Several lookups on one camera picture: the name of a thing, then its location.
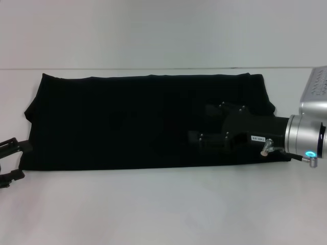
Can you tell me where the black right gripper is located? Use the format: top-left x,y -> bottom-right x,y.
187,101 -> 291,151

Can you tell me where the black t-shirt with FREE print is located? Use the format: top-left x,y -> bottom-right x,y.
24,72 -> 292,170

